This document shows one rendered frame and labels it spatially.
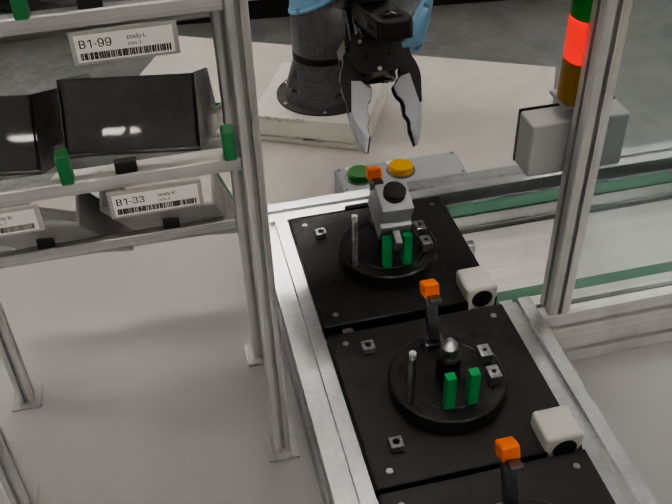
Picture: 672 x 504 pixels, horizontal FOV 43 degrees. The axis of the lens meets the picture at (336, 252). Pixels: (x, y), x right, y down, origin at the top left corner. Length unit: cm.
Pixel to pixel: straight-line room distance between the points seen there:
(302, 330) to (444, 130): 70
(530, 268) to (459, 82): 68
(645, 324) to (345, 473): 50
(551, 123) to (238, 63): 40
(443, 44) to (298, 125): 241
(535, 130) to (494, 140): 69
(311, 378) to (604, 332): 42
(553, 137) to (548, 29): 320
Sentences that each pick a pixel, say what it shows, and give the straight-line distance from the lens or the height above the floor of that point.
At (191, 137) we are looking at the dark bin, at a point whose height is 132.
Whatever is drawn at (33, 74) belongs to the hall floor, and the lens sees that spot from 405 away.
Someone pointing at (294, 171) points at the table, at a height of 86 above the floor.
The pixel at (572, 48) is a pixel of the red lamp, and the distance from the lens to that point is 98.
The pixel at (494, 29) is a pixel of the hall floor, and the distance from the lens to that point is 417.
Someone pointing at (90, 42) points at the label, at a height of 145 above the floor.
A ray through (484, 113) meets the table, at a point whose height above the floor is 86.
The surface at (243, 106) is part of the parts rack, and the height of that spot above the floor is 137.
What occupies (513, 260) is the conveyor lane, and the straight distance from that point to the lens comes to 131.
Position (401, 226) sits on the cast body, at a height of 105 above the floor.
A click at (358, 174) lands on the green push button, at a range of 138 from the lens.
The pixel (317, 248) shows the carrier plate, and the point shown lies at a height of 97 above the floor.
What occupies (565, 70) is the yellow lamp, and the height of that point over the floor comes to 130.
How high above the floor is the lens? 175
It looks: 40 degrees down
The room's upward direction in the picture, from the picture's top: 2 degrees counter-clockwise
